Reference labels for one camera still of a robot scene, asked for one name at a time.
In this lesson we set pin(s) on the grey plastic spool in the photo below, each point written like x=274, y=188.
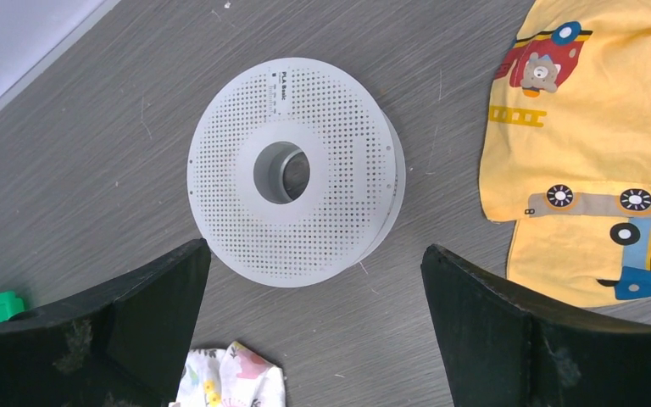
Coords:
x=294, y=173

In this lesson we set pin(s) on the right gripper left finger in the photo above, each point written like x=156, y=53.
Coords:
x=123, y=342

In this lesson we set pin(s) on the white patterned cloth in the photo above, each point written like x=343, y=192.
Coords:
x=234, y=376

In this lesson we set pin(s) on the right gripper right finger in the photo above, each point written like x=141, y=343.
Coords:
x=503, y=344

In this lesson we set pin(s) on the yellow patterned cloth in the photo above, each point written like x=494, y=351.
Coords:
x=567, y=151

